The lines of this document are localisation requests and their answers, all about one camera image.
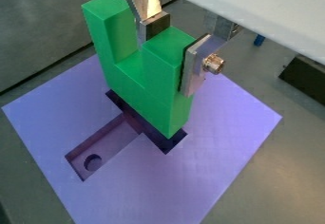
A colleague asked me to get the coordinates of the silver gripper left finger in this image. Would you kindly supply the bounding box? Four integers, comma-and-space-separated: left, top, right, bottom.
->
127, 0, 170, 45

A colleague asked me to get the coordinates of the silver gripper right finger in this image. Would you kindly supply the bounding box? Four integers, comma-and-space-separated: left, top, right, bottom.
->
179, 12, 241, 97

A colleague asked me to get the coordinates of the purple board with cross slot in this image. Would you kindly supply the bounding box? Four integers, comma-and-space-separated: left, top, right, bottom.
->
3, 57, 281, 224

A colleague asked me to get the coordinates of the green U-shaped block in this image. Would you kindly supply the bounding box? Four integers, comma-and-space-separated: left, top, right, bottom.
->
82, 0, 194, 138

